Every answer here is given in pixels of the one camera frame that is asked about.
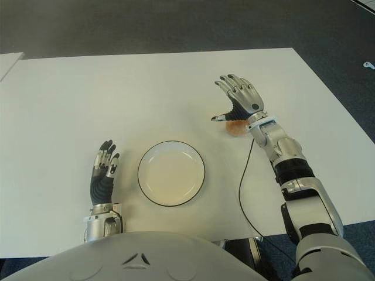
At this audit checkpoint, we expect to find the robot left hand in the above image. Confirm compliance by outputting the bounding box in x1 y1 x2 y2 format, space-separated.
89 139 121 205

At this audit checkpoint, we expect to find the red yellow apple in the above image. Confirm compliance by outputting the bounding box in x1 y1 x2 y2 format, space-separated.
225 118 250 137

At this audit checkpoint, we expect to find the grey robot torso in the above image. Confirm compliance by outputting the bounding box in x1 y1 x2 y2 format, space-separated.
0 231 297 281

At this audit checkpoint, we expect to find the thin black cable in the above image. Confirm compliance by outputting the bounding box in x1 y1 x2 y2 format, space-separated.
238 137 296 264

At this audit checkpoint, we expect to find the dark metal support frame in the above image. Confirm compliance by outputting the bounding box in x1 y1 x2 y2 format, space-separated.
210 235 282 281

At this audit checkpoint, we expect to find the white plate black rim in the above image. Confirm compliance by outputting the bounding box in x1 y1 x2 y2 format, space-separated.
137 140 206 208

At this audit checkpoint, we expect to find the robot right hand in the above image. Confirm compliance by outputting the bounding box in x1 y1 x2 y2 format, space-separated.
210 74 266 122

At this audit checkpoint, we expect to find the white side table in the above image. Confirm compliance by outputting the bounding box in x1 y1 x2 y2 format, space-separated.
0 52 25 83

